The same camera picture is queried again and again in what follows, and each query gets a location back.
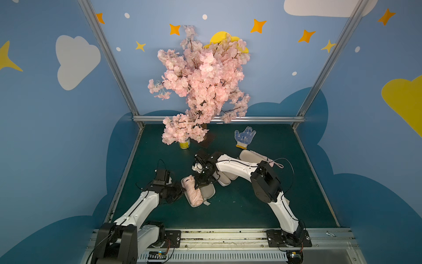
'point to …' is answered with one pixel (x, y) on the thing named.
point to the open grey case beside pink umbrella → (223, 179)
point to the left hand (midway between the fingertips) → (186, 189)
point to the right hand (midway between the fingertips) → (197, 186)
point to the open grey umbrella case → (207, 191)
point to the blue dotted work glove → (244, 138)
